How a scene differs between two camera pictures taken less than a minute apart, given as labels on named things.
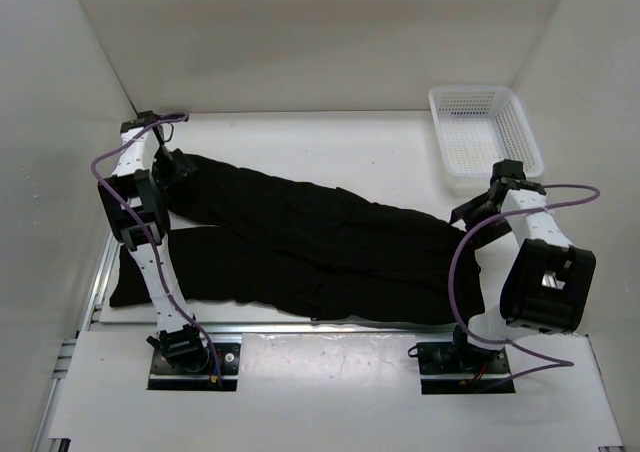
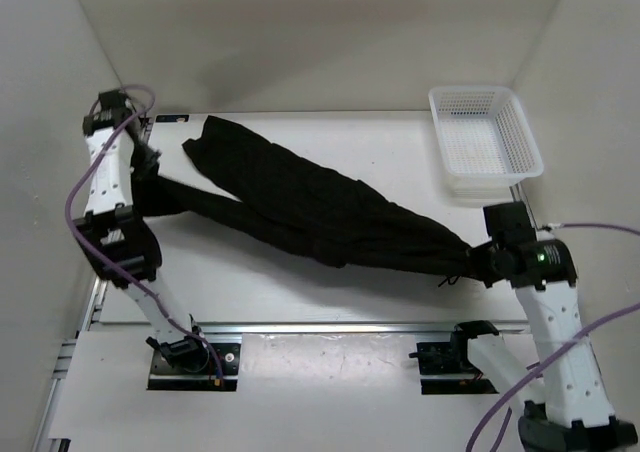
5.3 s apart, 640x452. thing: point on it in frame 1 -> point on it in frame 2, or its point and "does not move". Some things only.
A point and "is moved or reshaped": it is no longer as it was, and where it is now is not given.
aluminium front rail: x=226 y=328 does not move
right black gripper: x=467 y=210 -> x=479 y=267
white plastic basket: x=479 y=125 does not move
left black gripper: x=184 y=169 -> x=149 y=166
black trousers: x=264 y=238 is moved or reshaped
